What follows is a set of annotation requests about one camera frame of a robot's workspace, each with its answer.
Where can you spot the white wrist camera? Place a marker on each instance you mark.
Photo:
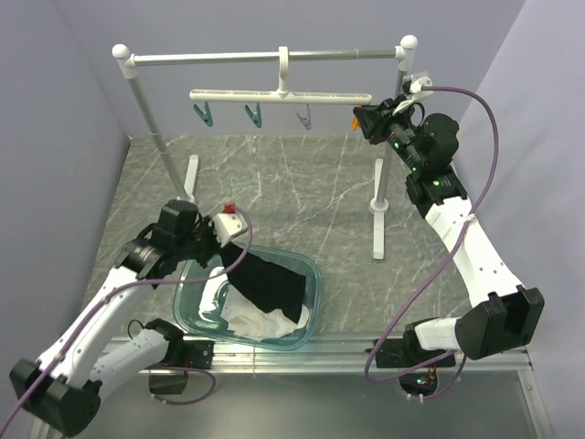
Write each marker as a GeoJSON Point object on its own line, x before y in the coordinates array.
{"type": "Point", "coordinates": [228, 224]}
{"type": "Point", "coordinates": [413, 90]}

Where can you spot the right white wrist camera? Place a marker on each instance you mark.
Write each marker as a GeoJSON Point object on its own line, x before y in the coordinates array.
{"type": "Point", "coordinates": [413, 90]}

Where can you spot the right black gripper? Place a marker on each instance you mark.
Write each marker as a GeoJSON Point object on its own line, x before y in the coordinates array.
{"type": "Point", "coordinates": [375, 120]}

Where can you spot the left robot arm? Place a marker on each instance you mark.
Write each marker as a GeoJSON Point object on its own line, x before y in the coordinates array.
{"type": "Point", "coordinates": [65, 386]}

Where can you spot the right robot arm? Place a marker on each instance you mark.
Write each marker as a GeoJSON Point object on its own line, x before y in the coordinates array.
{"type": "Point", "coordinates": [504, 313]}

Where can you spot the white cloth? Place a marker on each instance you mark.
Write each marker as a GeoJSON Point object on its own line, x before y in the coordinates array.
{"type": "Point", "coordinates": [256, 320]}

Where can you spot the aluminium mounting rail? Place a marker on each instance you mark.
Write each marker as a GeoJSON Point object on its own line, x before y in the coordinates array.
{"type": "Point", "coordinates": [325, 353]}

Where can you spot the black underwear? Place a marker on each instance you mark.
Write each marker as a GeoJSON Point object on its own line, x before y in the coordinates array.
{"type": "Point", "coordinates": [269, 286]}

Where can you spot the white plastic clip hanger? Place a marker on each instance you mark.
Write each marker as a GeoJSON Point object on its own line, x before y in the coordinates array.
{"type": "Point", "coordinates": [283, 95]}

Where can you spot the orange clothespin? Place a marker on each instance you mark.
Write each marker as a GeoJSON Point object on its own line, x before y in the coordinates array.
{"type": "Point", "coordinates": [353, 121]}

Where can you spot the purple clothespin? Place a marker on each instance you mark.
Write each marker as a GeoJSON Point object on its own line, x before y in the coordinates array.
{"type": "Point", "coordinates": [305, 118]}

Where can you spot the teal clothespin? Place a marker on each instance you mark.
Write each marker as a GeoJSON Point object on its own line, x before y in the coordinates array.
{"type": "Point", "coordinates": [204, 113]}
{"type": "Point", "coordinates": [254, 114]}

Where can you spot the white metal drying rack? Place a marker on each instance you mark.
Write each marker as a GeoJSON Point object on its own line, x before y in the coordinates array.
{"type": "Point", "coordinates": [129, 64]}

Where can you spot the teal clothespin far left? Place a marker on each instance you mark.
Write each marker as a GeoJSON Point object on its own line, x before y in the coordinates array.
{"type": "Point", "coordinates": [204, 113]}

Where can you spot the translucent teal plastic basin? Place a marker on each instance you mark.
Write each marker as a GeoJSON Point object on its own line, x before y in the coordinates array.
{"type": "Point", "coordinates": [188, 294]}

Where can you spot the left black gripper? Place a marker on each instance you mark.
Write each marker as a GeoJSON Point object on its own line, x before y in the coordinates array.
{"type": "Point", "coordinates": [216, 245]}

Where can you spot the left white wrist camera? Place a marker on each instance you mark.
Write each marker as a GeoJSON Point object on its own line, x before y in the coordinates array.
{"type": "Point", "coordinates": [228, 224]}

